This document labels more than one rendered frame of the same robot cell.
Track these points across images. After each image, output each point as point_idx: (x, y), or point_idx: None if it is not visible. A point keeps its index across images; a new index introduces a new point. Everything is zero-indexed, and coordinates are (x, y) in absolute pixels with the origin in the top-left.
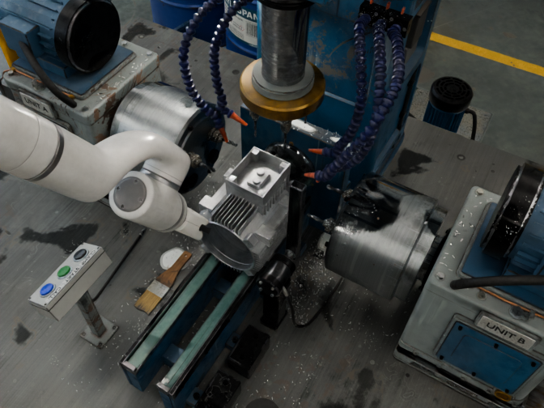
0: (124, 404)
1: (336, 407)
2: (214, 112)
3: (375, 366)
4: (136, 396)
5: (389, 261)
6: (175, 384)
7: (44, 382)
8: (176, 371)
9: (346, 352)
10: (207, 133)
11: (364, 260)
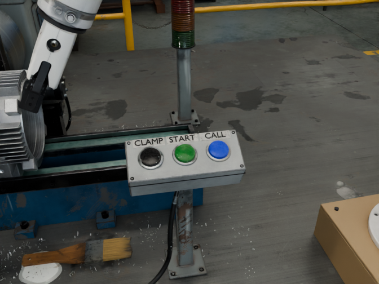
0: (220, 196)
1: (110, 114)
2: None
3: (65, 112)
4: (206, 194)
5: (5, 18)
6: (182, 125)
7: (272, 259)
8: (172, 134)
9: (65, 124)
10: None
11: (9, 33)
